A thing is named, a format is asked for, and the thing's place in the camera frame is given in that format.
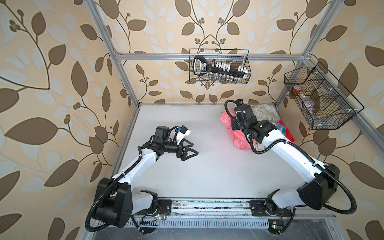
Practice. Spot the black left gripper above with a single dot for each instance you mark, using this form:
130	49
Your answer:
183	156

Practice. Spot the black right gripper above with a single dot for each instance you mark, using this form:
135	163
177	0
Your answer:
233	122

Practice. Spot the pink patterned cloth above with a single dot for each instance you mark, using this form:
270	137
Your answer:
238	137

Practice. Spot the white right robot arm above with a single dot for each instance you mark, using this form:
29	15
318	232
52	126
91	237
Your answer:
319	181

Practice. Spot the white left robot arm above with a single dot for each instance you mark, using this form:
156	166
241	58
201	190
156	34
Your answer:
114	203

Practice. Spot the cream green printed cloth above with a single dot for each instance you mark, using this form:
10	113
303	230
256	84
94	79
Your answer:
266	112

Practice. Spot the red cloth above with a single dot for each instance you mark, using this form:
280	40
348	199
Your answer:
289	135

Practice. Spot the black white tool in basket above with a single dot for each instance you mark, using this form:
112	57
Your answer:
206	66

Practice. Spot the red item in right basket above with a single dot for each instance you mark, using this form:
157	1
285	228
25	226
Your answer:
296	90

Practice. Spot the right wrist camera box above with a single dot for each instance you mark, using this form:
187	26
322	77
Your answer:
240	102

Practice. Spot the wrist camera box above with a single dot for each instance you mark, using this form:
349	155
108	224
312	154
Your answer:
240	102
181	134

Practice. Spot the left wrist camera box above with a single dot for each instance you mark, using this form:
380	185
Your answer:
181	134

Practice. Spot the black wire basket back wall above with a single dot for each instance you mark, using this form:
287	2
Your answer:
219	52

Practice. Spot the black wire basket wall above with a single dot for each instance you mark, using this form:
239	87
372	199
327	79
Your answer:
325	102
219	52

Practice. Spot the metal base rail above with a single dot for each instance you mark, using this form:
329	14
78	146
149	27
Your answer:
225	214

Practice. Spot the black wire basket right wall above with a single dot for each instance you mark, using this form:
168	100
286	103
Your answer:
325	102

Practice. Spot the aluminium frame post right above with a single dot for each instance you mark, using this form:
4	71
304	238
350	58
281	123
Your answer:
326	9

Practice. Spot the aluminium frame post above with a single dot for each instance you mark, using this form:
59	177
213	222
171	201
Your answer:
93	10
326	9

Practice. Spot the aluminium frame post left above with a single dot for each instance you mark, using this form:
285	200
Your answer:
93	10

